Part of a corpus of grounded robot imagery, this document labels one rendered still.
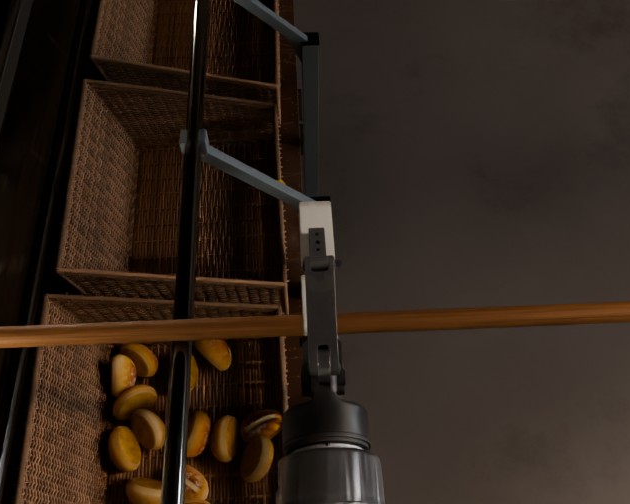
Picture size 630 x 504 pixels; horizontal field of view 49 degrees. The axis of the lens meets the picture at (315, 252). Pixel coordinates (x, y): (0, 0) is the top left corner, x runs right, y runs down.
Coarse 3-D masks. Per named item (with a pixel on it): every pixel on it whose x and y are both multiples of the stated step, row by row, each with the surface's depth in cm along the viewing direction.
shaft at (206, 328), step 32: (160, 320) 97; (192, 320) 97; (224, 320) 97; (256, 320) 97; (288, 320) 97; (352, 320) 97; (384, 320) 97; (416, 320) 97; (448, 320) 97; (480, 320) 97; (512, 320) 98; (544, 320) 98; (576, 320) 98; (608, 320) 98
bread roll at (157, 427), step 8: (136, 416) 147; (144, 416) 146; (152, 416) 147; (136, 424) 147; (144, 424) 146; (152, 424) 146; (160, 424) 147; (136, 432) 147; (144, 432) 146; (152, 432) 145; (160, 432) 145; (144, 440) 146; (152, 440) 145; (160, 440) 145; (152, 448) 145
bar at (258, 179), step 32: (256, 0) 154; (192, 32) 133; (288, 32) 160; (192, 64) 128; (192, 96) 123; (192, 128) 119; (192, 160) 116; (224, 160) 124; (192, 192) 112; (288, 192) 133; (192, 224) 109; (192, 256) 106; (192, 288) 104
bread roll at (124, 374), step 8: (112, 360) 151; (120, 360) 150; (128, 360) 152; (112, 368) 150; (120, 368) 150; (128, 368) 151; (112, 376) 150; (120, 376) 150; (128, 376) 151; (136, 376) 153; (112, 384) 150; (120, 384) 150; (128, 384) 152; (112, 392) 152; (120, 392) 152
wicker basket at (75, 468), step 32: (64, 320) 143; (96, 320) 149; (128, 320) 150; (64, 352) 141; (96, 352) 153; (160, 352) 161; (256, 352) 161; (32, 384) 129; (64, 384) 138; (96, 384) 151; (160, 384) 157; (224, 384) 157; (256, 384) 156; (288, 384) 143; (32, 416) 127; (64, 416) 137; (96, 416) 148; (32, 448) 125; (64, 448) 134; (96, 448) 145; (160, 448) 149; (32, 480) 123; (64, 480) 132; (96, 480) 143; (128, 480) 146; (160, 480) 146; (224, 480) 146
